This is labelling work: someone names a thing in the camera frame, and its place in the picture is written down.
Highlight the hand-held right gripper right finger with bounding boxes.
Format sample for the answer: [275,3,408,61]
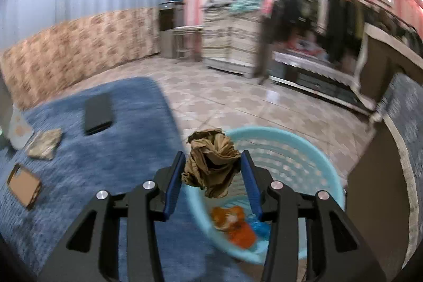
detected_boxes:
[240,150,387,282]

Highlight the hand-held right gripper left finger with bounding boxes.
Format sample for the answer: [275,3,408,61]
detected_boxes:
[38,151,186,282]

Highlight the orange plastic scrap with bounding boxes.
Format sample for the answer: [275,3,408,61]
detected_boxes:
[211,206,247,233]

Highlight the orange plastic cap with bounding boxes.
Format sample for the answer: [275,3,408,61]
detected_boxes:
[228,221,258,249]

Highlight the brown paper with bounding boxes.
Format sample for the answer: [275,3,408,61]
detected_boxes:
[181,128,242,198]

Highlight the light blue plastic basket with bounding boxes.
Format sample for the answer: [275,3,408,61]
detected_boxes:
[182,127,346,264]

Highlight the blue plastic wrapper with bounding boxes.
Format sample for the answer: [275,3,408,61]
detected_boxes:
[246,214,270,241]

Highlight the blue fluffy blanket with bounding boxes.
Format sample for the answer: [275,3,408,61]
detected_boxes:
[0,77,265,282]

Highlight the black flat case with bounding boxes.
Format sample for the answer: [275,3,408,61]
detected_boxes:
[83,93,113,136]

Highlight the low cabinet with lace cover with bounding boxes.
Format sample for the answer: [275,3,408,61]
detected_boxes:
[269,38,371,114]

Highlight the grey crumpled wrapper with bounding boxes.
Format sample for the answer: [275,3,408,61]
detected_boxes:
[26,128,63,161]

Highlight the cabinet under patterned cloth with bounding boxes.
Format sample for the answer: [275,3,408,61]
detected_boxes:
[201,8,265,79]

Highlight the tan phone case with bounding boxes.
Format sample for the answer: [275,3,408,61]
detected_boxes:
[7,163,43,210]

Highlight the grey water dispenser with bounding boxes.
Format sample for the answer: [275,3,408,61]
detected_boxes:
[158,1,186,58]

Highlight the small white table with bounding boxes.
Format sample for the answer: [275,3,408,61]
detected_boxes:
[173,25,204,62]

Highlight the white paper packet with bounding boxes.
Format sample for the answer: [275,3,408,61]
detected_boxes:
[5,104,34,150]

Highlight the grey blue blanket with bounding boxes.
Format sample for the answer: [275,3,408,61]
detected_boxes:
[377,72,423,256]

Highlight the brown white-framed bed board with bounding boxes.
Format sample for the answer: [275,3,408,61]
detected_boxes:
[347,22,423,282]

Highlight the row of hanging dark clothes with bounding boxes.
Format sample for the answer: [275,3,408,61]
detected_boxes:
[263,0,417,64]

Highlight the blue and floral curtain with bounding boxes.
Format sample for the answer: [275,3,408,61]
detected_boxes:
[0,0,167,111]

